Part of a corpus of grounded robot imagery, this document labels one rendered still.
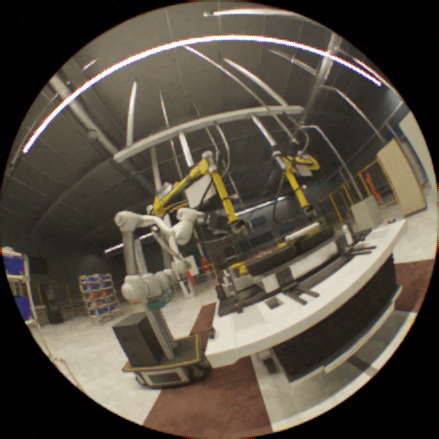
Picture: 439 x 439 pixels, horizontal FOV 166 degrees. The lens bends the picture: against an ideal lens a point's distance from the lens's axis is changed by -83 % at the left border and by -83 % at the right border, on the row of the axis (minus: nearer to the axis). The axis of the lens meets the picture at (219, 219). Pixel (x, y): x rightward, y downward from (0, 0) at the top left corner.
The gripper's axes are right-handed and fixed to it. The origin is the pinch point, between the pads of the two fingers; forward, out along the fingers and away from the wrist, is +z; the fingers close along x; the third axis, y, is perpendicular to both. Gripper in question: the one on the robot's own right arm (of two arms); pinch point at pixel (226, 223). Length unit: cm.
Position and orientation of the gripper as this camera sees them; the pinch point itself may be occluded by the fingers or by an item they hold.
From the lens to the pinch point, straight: 116.4
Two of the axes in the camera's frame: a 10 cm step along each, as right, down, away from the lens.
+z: 9.8, 2.0, 0.6
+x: -1.7, 9.3, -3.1
